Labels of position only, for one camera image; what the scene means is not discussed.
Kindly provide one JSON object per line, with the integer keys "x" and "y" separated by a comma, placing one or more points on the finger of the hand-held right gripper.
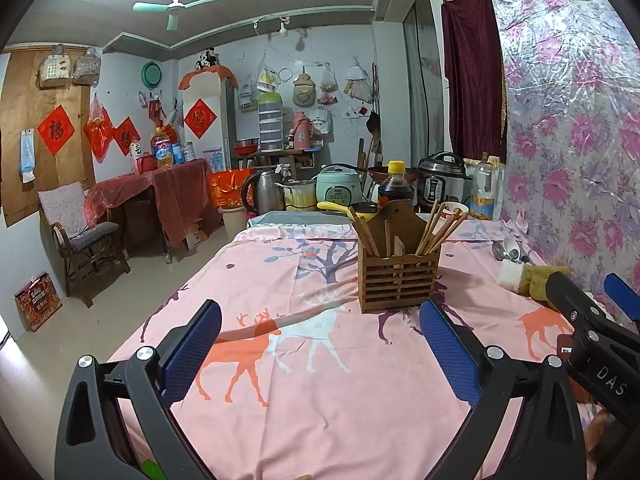
{"x": 575, "y": 305}
{"x": 625, "y": 300}

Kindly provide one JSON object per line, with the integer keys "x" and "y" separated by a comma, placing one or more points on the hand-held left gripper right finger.
{"x": 447, "y": 355}

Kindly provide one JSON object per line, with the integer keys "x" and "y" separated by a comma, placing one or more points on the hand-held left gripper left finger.
{"x": 192, "y": 352}

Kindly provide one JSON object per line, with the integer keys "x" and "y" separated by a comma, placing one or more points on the brown wooden chopstick holder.
{"x": 400, "y": 285}

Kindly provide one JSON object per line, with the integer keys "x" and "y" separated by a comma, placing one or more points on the group of wooden chopsticks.
{"x": 431, "y": 237}

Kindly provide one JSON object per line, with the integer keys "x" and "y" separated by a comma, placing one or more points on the metal spoon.
{"x": 498, "y": 250}

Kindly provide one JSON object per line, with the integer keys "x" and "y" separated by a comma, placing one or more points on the cardboard box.
{"x": 197, "y": 235}

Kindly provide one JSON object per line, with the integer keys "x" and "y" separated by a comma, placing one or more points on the pink deer print bedsheet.
{"x": 325, "y": 385}

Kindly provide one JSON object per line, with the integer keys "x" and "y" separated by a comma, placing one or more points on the beige waste bin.
{"x": 234, "y": 222}

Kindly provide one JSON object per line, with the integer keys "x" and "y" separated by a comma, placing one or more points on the clear cooking oil bottle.
{"x": 485, "y": 195}

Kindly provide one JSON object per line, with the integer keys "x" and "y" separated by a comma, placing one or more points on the red and white bowl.
{"x": 457, "y": 208}

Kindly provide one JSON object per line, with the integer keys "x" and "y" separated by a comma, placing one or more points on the wicker chair with cushions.
{"x": 95, "y": 232}

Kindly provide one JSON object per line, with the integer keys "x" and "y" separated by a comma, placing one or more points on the table with red cloth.
{"x": 175, "y": 195}

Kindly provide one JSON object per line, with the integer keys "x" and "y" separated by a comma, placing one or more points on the red gift box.
{"x": 37, "y": 302}

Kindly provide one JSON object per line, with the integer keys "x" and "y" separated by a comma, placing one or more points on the orange red gift bag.
{"x": 227, "y": 190}

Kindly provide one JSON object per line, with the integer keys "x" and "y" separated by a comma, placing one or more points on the grey cloth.
{"x": 295, "y": 218}

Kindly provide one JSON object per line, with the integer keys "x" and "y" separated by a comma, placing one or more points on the silver black pressure cooker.
{"x": 440, "y": 185}

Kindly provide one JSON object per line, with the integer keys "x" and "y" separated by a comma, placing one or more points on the stainless steel kettle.
{"x": 267, "y": 192}

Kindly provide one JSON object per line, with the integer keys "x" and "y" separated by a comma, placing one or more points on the soy sauce bottle yellow cap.
{"x": 395, "y": 185}

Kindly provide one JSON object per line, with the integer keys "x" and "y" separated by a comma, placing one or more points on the yellow saucepan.
{"x": 340, "y": 207}

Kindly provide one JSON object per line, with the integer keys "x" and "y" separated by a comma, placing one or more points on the steel pot with lid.
{"x": 300, "y": 197}

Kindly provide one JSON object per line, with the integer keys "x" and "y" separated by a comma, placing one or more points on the floral mattress in plastic wrap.
{"x": 565, "y": 110}

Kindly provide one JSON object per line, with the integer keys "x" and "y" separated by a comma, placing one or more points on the pale green rice cooker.
{"x": 337, "y": 187}

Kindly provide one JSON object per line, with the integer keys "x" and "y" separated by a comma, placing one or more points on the orange cooking oil bottle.
{"x": 161, "y": 150}

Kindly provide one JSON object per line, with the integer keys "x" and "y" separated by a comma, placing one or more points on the red basin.
{"x": 246, "y": 146}

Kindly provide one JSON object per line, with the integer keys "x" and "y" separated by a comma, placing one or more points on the small red diamond paper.
{"x": 126, "y": 136}

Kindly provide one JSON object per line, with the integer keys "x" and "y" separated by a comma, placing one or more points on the white refrigerator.
{"x": 225, "y": 125}

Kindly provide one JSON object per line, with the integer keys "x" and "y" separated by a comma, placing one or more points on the red diamond paper on refrigerator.
{"x": 200, "y": 119}

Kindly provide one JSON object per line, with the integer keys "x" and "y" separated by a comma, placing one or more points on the stacked steamer with green lid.
{"x": 271, "y": 125}

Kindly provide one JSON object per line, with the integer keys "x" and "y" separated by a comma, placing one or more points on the red hanging decoration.
{"x": 100, "y": 130}

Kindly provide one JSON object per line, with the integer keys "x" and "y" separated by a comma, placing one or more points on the pink thermos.
{"x": 302, "y": 132}

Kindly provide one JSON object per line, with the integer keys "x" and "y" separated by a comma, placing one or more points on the blue white hanging packet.
{"x": 27, "y": 157}

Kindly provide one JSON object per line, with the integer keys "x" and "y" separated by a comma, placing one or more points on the red diamond paper on door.
{"x": 56, "y": 130}

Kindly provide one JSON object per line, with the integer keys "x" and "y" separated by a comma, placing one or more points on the green round plate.
{"x": 151, "y": 74}

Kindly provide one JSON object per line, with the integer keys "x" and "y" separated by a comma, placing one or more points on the beige hanging bag with heart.
{"x": 304, "y": 90}

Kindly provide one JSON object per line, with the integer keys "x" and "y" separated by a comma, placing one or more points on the panda plush toy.
{"x": 206, "y": 58}

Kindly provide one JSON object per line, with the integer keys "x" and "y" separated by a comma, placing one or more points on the clear hanging handbag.
{"x": 86, "y": 66}

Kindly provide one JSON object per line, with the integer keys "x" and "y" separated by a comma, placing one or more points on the brown wooden door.
{"x": 12, "y": 105}

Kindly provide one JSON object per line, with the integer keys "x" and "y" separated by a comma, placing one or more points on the white hanging handbag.
{"x": 54, "y": 65}

